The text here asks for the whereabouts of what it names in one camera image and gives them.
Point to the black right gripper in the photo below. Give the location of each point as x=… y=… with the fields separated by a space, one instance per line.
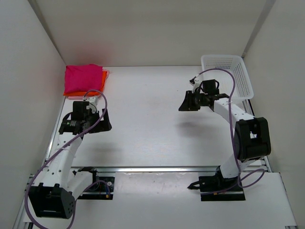
x=193 y=101

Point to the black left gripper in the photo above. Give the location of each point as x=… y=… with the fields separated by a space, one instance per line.
x=96 y=121

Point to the orange t-shirt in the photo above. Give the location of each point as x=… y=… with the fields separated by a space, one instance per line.
x=105 y=74

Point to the light pink t-shirt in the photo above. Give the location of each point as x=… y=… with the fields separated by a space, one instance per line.
x=74 y=97

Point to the magenta t-shirt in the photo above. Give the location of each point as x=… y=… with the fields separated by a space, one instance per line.
x=81 y=78

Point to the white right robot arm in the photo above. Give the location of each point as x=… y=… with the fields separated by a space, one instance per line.
x=249 y=134

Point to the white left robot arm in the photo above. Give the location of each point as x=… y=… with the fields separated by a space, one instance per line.
x=56 y=187

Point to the white perforated plastic basket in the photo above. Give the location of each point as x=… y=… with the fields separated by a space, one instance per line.
x=233 y=64

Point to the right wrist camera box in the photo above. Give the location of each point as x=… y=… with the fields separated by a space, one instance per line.
x=195 y=82

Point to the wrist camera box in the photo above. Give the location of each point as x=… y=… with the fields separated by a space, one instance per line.
x=92 y=100
x=195 y=82

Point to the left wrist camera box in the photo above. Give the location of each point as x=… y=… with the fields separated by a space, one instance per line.
x=92 y=100

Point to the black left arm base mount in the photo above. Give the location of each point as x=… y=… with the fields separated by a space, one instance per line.
x=100 y=191

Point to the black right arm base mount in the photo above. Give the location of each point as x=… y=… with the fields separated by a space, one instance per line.
x=217 y=188

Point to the aluminium table edge rail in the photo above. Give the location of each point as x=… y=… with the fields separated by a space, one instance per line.
x=156 y=169

